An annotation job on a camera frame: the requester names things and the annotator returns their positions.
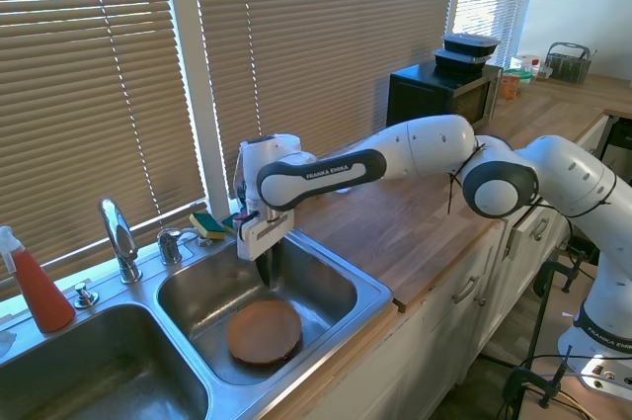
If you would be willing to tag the wide beige window blind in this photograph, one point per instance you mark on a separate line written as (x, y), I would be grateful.
(89, 94)

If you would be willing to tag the black clamp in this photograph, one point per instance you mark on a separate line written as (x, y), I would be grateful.
(568, 269)
(535, 375)

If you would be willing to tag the chrome soap dispenser pump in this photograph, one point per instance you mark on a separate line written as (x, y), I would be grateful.
(170, 244)

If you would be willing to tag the small chrome sink knob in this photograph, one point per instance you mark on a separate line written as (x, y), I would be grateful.
(86, 296)

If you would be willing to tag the brown round plate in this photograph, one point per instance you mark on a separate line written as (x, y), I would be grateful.
(264, 331)

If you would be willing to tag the white window frame post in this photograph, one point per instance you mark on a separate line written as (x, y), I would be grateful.
(197, 69)

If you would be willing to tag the grey cutlery caddy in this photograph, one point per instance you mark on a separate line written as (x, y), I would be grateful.
(568, 66)

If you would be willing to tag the teal dark sponge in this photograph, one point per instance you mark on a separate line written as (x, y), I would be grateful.
(230, 225)

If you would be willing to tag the white kitchen cabinets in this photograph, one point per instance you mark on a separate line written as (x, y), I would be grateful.
(444, 336)

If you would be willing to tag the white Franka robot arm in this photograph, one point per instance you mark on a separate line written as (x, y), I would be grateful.
(429, 143)

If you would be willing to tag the black microwave oven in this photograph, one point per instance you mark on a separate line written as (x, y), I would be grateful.
(434, 91)

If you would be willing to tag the chrome faucet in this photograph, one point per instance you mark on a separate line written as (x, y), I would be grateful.
(121, 242)

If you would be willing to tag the yellow green sponge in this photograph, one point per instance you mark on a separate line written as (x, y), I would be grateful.
(207, 226)

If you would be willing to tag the orange box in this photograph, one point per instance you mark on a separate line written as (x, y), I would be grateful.
(509, 86)

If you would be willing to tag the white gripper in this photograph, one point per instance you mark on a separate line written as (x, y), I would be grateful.
(264, 234)

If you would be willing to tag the stainless steel double sink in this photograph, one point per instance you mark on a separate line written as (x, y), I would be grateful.
(207, 301)

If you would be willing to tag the black food container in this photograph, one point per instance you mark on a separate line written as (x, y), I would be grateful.
(459, 63)
(471, 43)

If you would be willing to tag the medium beige window blind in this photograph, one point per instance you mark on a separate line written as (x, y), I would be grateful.
(316, 34)

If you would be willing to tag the clear container green lid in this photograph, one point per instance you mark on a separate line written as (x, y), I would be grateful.
(526, 69)

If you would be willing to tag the red spray bottle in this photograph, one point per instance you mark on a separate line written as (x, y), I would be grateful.
(42, 291)

